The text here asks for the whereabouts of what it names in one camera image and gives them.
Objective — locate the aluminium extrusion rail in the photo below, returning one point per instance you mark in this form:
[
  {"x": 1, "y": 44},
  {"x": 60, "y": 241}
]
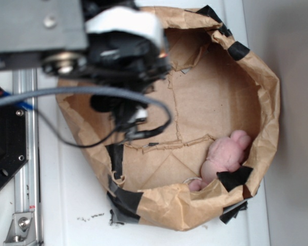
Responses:
[{"x": 27, "y": 180}]

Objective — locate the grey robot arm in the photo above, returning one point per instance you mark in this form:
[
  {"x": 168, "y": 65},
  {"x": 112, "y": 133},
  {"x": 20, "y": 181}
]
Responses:
[{"x": 47, "y": 34}]

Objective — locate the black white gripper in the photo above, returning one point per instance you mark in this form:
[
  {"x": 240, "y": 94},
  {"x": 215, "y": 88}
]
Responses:
[{"x": 127, "y": 54}]

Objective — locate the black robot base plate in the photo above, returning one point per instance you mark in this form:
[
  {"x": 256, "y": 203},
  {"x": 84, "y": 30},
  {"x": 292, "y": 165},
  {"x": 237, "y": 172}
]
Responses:
[{"x": 13, "y": 142}]

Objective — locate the brown paper bag bin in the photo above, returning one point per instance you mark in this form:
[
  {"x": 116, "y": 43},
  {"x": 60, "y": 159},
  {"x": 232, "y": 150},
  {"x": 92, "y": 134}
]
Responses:
[{"x": 216, "y": 86}]

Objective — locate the pink plush toy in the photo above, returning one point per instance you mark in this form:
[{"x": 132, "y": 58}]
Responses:
[{"x": 225, "y": 154}]

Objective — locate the metal corner bracket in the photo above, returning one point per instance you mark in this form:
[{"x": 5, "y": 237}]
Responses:
[{"x": 22, "y": 230}]

